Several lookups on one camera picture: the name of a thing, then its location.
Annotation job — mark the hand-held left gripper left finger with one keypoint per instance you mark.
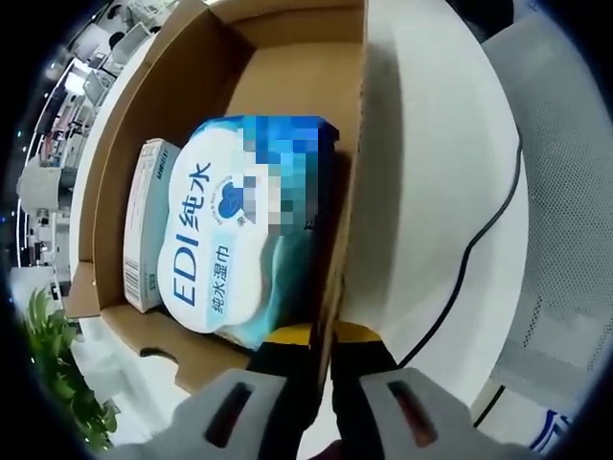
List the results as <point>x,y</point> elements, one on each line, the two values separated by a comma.
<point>282,388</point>

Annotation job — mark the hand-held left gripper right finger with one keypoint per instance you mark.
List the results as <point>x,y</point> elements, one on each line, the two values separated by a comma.
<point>364,388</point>

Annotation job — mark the white blue wet wipes pack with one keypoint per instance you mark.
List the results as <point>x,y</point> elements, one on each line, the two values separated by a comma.
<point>201,268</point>

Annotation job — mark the small white carton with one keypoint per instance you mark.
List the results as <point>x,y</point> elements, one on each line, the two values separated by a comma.
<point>143,230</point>

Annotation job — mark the brown cardboard shoe box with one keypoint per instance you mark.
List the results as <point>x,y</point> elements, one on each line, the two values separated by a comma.
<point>143,120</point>

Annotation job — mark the person's left hand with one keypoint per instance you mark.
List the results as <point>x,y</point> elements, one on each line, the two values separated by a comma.
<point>329,450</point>

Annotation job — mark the white blue-edged board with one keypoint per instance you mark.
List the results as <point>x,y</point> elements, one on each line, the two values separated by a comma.
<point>555,431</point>

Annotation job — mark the green potted plant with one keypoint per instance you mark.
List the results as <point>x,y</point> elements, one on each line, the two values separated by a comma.
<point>62,364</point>

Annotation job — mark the grey mesh chair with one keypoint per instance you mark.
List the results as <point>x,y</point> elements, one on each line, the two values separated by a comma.
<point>565,215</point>

